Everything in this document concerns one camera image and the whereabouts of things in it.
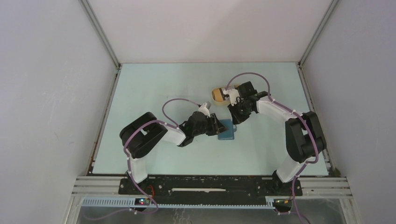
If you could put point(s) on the orange card with black stripe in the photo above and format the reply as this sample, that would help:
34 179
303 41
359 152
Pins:
217 95

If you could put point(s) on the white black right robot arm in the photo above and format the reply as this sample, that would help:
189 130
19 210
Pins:
304 138

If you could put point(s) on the aluminium frame rail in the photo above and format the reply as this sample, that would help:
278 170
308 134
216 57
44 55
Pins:
307 187

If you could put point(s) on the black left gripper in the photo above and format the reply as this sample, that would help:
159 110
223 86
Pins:
215 127

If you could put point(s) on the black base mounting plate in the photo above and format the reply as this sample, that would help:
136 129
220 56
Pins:
225 190

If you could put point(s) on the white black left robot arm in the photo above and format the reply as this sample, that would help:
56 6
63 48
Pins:
141 136

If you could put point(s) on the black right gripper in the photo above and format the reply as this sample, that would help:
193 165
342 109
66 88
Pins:
236 118

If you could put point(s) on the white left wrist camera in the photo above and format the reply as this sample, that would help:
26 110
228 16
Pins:
205 109

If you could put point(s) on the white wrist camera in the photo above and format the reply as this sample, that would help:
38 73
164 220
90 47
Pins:
205 109
231 95

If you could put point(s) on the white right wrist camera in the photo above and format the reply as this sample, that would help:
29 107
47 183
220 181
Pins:
231 95

